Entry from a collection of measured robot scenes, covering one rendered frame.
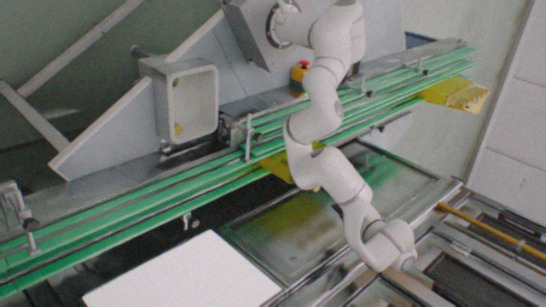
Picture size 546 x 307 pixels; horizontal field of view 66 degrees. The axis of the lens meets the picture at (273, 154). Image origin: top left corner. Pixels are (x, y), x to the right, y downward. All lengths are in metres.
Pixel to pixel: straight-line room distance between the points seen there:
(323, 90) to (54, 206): 0.73
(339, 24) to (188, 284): 0.77
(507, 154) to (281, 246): 6.45
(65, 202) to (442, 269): 1.10
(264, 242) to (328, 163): 0.45
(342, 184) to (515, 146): 6.57
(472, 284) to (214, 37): 1.08
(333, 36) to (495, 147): 6.61
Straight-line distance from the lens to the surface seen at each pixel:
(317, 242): 1.33
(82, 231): 1.13
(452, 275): 1.44
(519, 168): 7.55
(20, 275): 1.18
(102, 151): 1.30
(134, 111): 1.29
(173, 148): 1.38
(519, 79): 7.20
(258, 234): 1.33
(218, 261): 1.24
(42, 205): 1.22
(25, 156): 1.89
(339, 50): 1.08
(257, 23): 1.34
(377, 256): 1.05
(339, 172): 0.95
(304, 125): 0.99
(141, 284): 1.20
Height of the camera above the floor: 1.80
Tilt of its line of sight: 36 degrees down
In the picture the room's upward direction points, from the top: 120 degrees clockwise
